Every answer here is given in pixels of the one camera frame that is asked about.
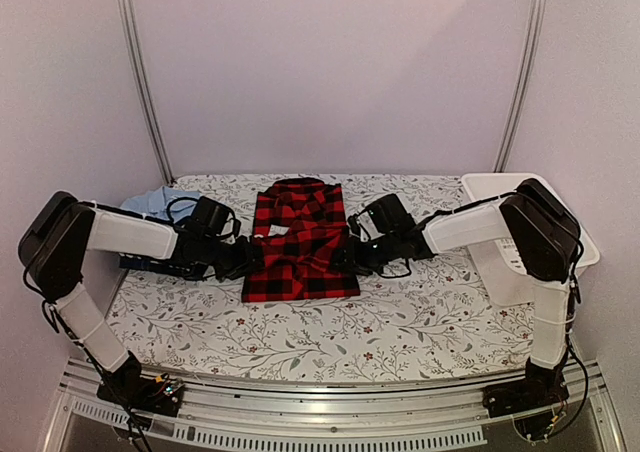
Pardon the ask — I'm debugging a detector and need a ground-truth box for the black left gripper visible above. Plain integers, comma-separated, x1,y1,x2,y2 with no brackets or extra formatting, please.
201,236,265,281

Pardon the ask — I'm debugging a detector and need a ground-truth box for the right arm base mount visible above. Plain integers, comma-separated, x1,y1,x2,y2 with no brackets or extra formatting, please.
482,369,569,418

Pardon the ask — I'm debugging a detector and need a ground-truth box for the aluminium front rail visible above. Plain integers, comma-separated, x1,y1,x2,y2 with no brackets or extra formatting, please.
43,359,631,451

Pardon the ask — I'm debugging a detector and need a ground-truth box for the floral patterned table mat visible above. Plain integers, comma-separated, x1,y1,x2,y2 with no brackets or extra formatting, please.
97,172,571,384

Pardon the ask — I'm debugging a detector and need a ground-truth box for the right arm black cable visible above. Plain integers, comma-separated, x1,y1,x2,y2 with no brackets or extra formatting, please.
512,356,591,446

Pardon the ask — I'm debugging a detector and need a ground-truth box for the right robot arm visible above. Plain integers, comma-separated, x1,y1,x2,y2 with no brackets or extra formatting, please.
331,178,584,408

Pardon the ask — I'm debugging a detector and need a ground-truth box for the light blue folded shirt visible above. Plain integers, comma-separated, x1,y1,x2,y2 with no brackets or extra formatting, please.
120,186,201,222

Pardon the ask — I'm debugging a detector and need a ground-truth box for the red black plaid shirt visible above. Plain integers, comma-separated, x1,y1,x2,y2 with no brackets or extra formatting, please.
241,177,360,303

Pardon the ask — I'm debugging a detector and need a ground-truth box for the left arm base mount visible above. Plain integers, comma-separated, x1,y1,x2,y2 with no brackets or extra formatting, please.
97,370,184,417

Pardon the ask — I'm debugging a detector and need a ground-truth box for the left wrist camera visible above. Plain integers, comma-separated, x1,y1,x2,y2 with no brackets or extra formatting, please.
228,217,241,242

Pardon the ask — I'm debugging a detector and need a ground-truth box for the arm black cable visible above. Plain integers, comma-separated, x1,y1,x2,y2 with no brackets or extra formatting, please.
165,196,201,223
512,356,591,446

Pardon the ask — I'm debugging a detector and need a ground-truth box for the left aluminium frame post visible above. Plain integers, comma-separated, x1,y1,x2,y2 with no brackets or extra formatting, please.
117,0,174,184

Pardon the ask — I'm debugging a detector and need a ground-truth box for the aluminium frame post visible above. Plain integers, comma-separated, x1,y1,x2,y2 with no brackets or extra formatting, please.
117,0,174,184
493,0,547,173

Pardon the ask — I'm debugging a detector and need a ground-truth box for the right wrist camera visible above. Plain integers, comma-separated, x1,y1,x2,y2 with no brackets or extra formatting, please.
347,212,371,240

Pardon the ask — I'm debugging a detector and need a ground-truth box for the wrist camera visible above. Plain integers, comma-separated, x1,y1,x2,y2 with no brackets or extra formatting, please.
347,212,371,240
228,217,241,242

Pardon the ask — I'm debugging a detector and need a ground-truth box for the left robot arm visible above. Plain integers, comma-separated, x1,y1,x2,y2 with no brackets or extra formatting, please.
18,190,259,406

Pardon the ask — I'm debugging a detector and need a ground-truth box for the dark navy folded shirt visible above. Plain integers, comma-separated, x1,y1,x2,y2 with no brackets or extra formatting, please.
119,254,191,277

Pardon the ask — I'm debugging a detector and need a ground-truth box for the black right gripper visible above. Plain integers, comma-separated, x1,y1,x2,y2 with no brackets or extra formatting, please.
332,231,401,276

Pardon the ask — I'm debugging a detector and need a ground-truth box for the white plastic basket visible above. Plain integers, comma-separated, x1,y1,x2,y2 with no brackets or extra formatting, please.
458,172,600,307

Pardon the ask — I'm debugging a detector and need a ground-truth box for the right aluminium frame post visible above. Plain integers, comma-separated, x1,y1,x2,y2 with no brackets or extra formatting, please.
493,0,547,173

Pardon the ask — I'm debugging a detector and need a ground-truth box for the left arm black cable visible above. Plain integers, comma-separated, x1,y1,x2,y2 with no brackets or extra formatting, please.
165,196,201,223

